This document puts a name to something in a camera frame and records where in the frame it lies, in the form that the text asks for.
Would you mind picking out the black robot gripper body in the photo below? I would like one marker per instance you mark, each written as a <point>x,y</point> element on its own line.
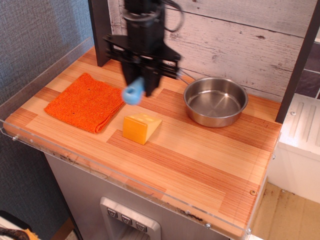
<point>144,45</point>

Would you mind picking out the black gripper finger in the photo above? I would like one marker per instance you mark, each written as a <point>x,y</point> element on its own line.
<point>131,71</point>
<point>151,81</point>

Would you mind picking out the blue handled grey scoop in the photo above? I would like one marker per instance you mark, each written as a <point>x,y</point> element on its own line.
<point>132,94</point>

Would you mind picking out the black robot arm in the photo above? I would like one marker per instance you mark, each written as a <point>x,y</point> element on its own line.
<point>146,10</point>

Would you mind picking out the orange knitted cloth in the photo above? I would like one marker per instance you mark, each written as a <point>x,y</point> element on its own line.
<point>87,104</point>

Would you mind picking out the yellow toy cheese wedge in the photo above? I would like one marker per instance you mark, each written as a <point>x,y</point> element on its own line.
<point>139,127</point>

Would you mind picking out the stainless steel pan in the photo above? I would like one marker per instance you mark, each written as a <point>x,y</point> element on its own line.
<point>214,102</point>

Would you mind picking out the grey toy fridge cabinet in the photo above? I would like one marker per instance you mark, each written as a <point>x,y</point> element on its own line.
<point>83,188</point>

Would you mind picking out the silver dispenser button panel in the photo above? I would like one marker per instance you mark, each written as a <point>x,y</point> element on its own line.
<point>123,223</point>

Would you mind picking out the white ribbed cabinet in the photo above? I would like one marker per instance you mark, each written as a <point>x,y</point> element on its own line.
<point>295,164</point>

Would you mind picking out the yellow black object bottom left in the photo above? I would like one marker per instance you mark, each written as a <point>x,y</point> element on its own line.
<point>17,234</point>

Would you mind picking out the dark right frame post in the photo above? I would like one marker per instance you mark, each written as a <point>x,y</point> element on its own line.
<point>301,61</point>

